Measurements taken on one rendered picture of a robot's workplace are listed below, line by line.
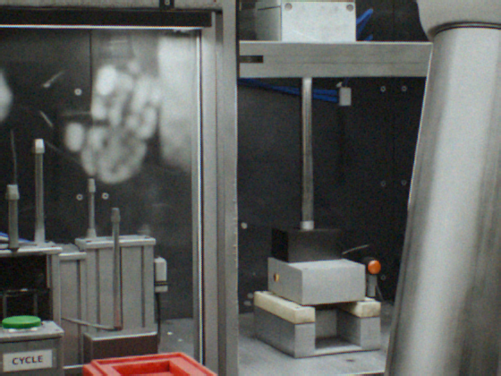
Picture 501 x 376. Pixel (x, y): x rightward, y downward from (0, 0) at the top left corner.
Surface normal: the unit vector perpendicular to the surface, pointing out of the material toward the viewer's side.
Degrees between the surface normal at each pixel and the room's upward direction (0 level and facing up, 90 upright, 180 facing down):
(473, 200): 74
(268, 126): 90
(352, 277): 90
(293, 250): 90
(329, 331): 90
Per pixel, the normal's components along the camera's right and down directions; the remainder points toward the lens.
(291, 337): -0.92, 0.03
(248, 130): 0.39, 0.04
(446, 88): -0.72, -0.26
